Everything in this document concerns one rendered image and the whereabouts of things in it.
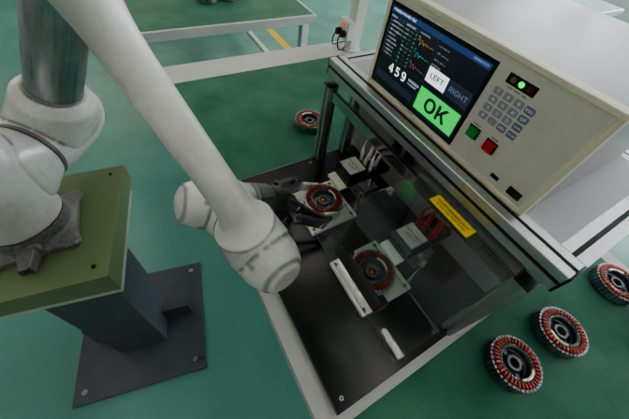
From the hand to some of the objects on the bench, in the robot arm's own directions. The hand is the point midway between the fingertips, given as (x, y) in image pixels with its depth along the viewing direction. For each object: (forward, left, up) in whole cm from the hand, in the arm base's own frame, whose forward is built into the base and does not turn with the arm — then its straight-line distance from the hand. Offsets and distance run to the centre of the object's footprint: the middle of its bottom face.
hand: (322, 200), depth 86 cm
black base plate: (+2, -12, -6) cm, 13 cm away
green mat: (+20, +54, -4) cm, 58 cm away
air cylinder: (+14, +1, -4) cm, 15 cm away
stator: (+20, -54, -10) cm, 59 cm away
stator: (0, 0, -2) cm, 2 cm away
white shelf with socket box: (+53, +82, -4) cm, 98 cm away
